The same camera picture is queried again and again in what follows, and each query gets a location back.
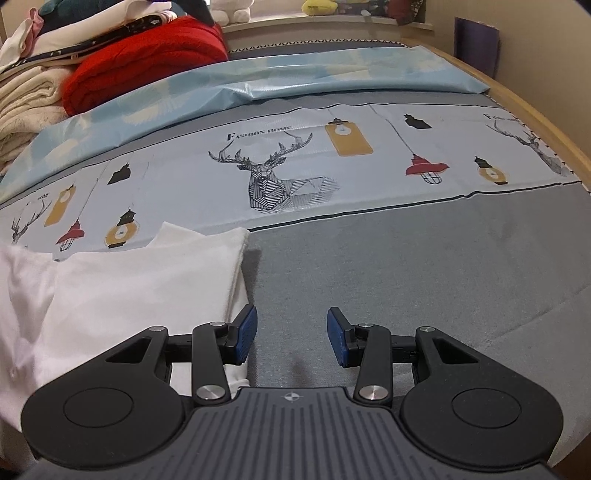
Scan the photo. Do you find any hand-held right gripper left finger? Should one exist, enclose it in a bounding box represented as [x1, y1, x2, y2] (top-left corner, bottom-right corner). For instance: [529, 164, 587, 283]
[106, 305, 258, 408]

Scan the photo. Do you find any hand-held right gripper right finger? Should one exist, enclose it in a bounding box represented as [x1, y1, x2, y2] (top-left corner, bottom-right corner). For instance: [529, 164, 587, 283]
[326, 307, 477, 408]

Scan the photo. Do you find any white t-shirt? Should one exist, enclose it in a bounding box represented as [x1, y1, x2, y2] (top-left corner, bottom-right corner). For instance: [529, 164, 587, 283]
[0, 222, 251, 437]

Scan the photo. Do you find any grey deer print bed sheet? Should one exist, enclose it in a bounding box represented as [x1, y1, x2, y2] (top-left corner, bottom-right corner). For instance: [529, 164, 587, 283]
[0, 39, 591, 462]

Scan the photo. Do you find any light blue patterned sheet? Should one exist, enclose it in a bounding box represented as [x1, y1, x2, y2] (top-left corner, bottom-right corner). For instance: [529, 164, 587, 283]
[0, 44, 491, 192]

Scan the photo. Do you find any red folded blanket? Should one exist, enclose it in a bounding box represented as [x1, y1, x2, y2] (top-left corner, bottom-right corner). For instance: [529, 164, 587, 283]
[62, 16, 230, 116]

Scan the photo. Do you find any cream folded blanket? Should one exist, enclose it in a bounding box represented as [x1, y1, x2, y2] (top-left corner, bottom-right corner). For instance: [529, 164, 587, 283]
[0, 65, 77, 167]

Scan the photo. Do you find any white plush toy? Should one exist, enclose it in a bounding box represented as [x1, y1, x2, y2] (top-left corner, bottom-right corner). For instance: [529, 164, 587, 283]
[210, 0, 254, 25]

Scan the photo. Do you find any dark purple board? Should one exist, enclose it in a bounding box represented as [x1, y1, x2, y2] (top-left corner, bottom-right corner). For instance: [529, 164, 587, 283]
[455, 16, 500, 79]

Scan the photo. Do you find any white cloth with navy trim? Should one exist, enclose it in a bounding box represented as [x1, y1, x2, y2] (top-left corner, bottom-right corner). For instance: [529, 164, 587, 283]
[0, 9, 178, 75]

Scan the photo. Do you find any yellow-green plush toy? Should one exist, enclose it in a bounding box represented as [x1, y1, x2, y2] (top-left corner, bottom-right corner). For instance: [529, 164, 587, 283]
[301, 0, 339, 17]

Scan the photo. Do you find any dark red cushion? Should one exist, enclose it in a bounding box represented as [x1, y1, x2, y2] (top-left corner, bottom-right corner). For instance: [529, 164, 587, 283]
[388, 0, 428, 23]

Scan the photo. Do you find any dark teal cloth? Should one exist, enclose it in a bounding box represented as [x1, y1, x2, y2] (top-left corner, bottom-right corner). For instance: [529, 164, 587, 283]
[39, 0, 125, 21]

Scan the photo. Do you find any pink cloth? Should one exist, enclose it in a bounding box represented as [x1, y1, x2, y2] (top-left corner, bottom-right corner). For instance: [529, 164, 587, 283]
[0, 7, 43, 65]

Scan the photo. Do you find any wooden bed frame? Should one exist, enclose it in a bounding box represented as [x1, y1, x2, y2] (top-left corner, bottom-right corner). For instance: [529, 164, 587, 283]
[402, 37, 591, 462]

